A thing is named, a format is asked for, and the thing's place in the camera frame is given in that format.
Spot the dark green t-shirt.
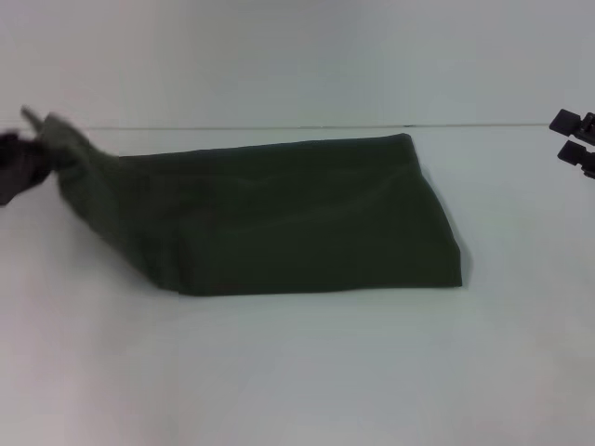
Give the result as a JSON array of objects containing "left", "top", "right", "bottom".
[{"left": 38, "top": 112, "right": 476, "bottom": 296}]

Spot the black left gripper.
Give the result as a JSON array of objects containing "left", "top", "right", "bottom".
[{"left": 0, "top": 131, "right": 53, "bottom": 206}]

